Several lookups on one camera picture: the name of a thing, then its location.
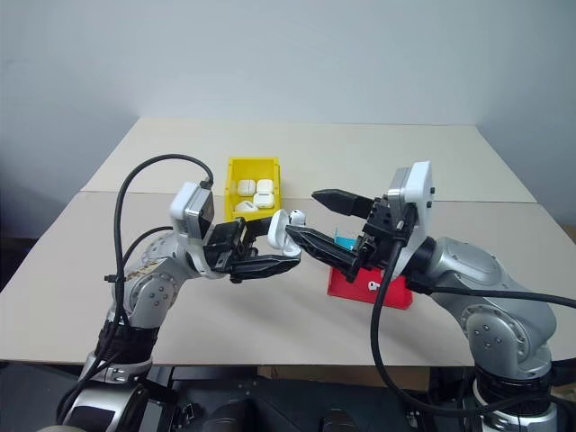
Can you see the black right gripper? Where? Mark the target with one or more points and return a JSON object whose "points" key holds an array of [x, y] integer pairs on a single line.
{"points": [[382, 234]]}

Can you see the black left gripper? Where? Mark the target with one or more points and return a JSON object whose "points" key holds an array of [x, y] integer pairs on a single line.
{"points": [[225, 245]]}

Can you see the white earbud case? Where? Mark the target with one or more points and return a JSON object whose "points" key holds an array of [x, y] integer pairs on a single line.
{"points": [[246, 187], [263, 200], [264, 185], [276, 234], [246, 206]]}

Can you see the white earbud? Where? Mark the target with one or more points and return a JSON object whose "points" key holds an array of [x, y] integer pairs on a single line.
{"points": [[297, 218], [372, 285]]}

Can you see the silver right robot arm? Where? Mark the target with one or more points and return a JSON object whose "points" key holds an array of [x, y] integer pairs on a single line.
{"points": [[490, 288]]}

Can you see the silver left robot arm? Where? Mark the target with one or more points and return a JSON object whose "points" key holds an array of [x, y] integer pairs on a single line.
{"points": [[150, 297]]}

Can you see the closed white earbud case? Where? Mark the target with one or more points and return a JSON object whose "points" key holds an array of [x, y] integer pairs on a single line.
{"points": [[246, 187], [246, 206], [264, 185], [263, 200]]}

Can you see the yellow plastic bin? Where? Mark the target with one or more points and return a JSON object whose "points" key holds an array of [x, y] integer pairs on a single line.
{"points": [[231, 180]]}

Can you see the teal blue card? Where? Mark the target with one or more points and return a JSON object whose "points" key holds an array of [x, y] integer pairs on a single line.
{"points": [[344, 242]]}

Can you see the red plastic tray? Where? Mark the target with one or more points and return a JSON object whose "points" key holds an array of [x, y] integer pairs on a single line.
{"points": [[355, 292]]}

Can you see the dark rounded shape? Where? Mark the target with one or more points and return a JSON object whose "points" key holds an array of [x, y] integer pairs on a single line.
{"points": [[339, 420], [236, 418]]}

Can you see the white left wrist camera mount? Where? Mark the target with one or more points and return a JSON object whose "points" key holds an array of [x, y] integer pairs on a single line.
{"points": [[183, 211]]}

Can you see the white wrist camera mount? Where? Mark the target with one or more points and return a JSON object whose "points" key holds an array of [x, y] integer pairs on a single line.
{"points": [[183, 211], [420, 189]]}

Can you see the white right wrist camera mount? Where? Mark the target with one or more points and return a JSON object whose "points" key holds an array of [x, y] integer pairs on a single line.
{"points": [[420, 189]]}

